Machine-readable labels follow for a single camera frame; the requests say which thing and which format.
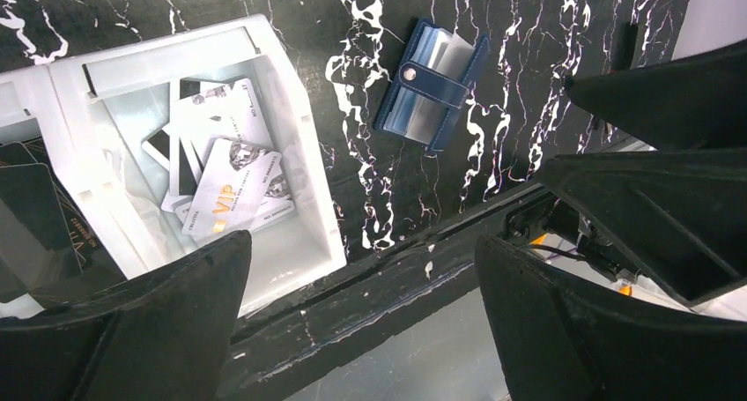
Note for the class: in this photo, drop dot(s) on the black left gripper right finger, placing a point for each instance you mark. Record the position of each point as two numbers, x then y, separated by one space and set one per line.
561 337

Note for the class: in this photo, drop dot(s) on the silver VIP card upper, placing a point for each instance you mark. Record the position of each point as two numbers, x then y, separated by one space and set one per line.
230 111

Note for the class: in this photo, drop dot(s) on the black chip card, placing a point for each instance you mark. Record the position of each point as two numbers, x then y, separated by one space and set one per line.
36 245

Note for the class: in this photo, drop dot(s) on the blue leather card holder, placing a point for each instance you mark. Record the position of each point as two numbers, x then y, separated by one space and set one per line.
434 78

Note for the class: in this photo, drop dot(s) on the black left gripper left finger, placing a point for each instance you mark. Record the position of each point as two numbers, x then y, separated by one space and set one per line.
161 336

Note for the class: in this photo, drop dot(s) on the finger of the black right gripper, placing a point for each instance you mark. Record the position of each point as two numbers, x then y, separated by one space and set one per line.
680 216
696 102

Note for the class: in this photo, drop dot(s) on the aluminium frame rail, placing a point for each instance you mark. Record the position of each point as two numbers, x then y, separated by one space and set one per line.
409 224

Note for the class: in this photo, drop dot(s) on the white divided plastic tray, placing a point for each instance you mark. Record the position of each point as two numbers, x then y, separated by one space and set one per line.
125 176

